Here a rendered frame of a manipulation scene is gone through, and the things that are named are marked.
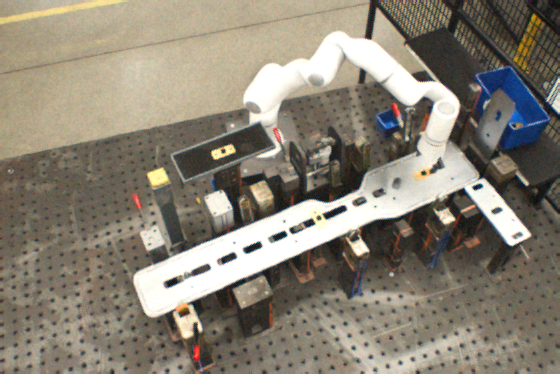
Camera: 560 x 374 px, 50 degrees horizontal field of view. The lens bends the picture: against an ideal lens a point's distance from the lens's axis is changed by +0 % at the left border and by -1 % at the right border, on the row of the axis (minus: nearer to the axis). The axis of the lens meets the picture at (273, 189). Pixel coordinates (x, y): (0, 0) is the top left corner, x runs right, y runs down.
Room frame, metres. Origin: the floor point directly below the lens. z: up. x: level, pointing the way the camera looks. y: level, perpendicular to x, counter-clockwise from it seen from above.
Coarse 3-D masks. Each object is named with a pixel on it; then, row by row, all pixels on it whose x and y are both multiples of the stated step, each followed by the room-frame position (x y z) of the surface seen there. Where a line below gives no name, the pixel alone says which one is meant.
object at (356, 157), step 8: (360, 144) 1.44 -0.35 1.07; (360, 152) 1.41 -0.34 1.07; (352, 160) 1.44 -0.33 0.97; (360, 160) 1.40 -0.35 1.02; (352, 168) 1.44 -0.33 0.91; (360, 168) 1.40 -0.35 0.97; (352, 176) 1.43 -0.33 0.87; (360, 176) 1.40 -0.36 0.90; (352, 184) 1.42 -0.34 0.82; (360, 184) 1.41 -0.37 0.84
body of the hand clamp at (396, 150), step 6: (396, 138) 1.48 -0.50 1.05; (390, 144) 1.51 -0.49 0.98; (396, 144) 1.47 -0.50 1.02; (408, 144) 1.47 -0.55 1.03; (390, 150) 1.50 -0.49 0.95; (396, 150) 1.47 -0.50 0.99; (402, 150) 1.46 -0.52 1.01; (408, 150) 1.47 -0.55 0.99; (390, 156) 1.50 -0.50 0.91; (396, 156) 1.46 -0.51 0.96; (402, 156) 1.46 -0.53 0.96
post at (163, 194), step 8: (168, 184) 1.23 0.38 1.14; (152, 192) 1.23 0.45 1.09; (160, 192) 1.21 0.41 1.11; (168, 192) 1.22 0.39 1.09; (160, 200) 1.21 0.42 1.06; (168, 200) 1.22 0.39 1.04; (160, 208) 1.21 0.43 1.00; (168, 208) 1.22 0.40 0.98; (168, 216) 1.22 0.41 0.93; (176, 216) 1.23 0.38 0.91; (168, 224) 1.22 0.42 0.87; (176, 224) 1.23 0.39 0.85; (168, 232) 1.21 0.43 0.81; (176, 232) 1.22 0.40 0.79; (168, 240) 1.24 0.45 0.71; (176, 240) 1.22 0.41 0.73; (184, 240) 1.23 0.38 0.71
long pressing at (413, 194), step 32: (416, 160) 1.41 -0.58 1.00; (448, 160) 1.41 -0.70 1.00; (416, 192) 1.26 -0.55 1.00; (448, 192) 1.26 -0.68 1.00; (256, 224) 1.13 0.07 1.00; (288, 224) 1.13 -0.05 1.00; (352, 224) 1.12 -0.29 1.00; (192, 256) 1.00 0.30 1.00; (256, 256) 1.00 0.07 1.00; (288, 256) 1.00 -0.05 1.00; (160, 288) 0.88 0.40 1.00; (192, 288) 0.88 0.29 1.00
